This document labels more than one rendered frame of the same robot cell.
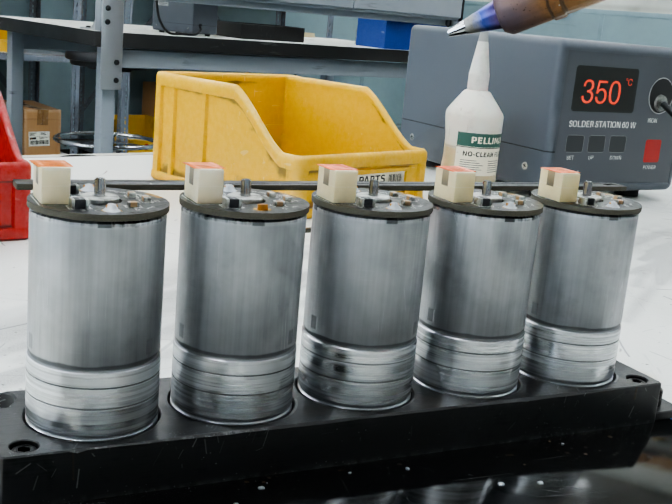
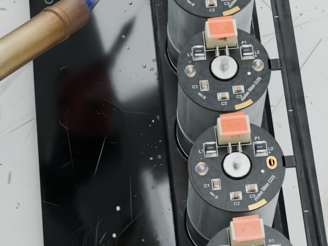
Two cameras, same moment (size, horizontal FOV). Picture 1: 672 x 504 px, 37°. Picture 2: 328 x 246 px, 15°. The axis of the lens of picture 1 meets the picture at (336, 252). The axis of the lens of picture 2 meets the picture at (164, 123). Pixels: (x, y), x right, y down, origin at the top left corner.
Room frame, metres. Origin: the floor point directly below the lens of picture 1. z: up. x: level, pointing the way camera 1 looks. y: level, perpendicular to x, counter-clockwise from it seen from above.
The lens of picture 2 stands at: (0.24, -0.15, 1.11)
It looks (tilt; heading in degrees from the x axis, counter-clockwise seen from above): 66 degrees down; 112
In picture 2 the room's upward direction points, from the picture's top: straight up
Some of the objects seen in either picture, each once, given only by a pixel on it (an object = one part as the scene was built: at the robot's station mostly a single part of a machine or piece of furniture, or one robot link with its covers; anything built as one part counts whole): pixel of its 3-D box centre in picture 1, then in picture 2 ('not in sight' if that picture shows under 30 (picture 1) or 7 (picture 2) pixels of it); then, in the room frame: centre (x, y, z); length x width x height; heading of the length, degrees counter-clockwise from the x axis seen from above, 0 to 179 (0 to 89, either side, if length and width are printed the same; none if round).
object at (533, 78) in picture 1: (536, 109); not in sight; (0.67, -0.13, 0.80); 0.15 x 0.12 x 0.10; 33
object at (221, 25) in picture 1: (258, 31); not in sight; (3.17, 0.30, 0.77); 0.24 x 0.16 x 0.04; 130
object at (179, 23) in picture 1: (185, 17); not in sight; (2.97, 0.50, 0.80); 0.15 x 0.12 x 0.10; 61
